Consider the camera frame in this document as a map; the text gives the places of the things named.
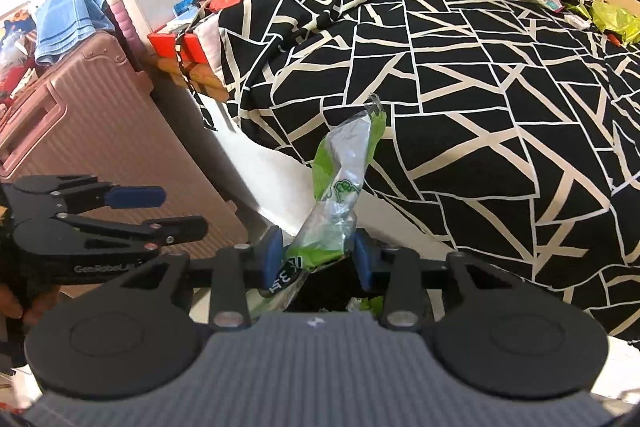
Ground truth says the pink suitcase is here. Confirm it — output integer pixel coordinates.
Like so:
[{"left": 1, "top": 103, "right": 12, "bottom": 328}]
[{"left": 0, "top": 31, "right": 251, "bottom": 258}]

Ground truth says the blue towel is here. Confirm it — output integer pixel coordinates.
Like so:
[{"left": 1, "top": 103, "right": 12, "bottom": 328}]
[{"left": 34, "top": 0, "right": 116, "bottom": 66}]

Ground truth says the green plastic bag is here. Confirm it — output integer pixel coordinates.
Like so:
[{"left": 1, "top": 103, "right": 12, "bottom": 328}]
[{"left": 567, "top": 0, "right": 640, "bottom": 46}]

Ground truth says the wooden frame edge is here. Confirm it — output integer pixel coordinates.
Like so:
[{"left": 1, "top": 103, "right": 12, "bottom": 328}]
[{"left": 157, "top": 57, "right": 231, "bottom": 104}]

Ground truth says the red box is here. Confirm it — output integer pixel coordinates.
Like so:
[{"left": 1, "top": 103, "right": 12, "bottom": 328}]
[{"left": 147, "top": 29, "right": 208, "bottom": 65}]

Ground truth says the green clear plastic wrapper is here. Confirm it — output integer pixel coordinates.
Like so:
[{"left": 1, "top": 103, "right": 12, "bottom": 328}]
[{"left": 257, "top": 93, "right": 388, "bottom": 313}]

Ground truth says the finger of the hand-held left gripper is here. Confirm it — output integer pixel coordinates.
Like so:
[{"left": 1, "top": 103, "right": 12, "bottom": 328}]
[
  {"left": 15, "top": 214, "right": 208, "bottom": 269},
  {"left": 7, "top": 174, "right": 167, "bottom": 228}
]

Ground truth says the pink foam edge guard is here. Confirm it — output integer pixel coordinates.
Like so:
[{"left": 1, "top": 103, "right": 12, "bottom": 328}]
[{"left": 112, "top": 0, "right": 143, "bottom": 72}]

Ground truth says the black white patterned strap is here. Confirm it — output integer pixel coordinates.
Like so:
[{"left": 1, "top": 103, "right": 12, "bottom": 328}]
[{"left": 172, "top": 4, "right": 218, "bottom": 132}]

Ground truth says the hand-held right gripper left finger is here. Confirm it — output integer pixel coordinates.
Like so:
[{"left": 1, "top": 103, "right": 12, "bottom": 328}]
[{"left": 120, "top": 224, "right": 285, "bottom": 332}]

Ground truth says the person's left hand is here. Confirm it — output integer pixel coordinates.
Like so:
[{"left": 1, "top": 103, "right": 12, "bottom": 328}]
[{"left": 0, "top": 282, "right": 28, "bottom": 323}]

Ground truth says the black patterned blanket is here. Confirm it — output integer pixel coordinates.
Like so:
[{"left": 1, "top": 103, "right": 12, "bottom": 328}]
[{"left": 217, "top": 0, "right": 640, "bottom": 338}]

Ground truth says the black trash bin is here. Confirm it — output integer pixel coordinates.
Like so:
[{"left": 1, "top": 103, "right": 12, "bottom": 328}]
[{"left": 287, "top": 257, "right": 388, "bottom": 315}]

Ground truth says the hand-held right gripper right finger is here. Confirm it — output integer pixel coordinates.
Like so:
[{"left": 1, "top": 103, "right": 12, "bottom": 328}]
[{"left": 352, "top": 229, "right": 501, "bottom": 331}]

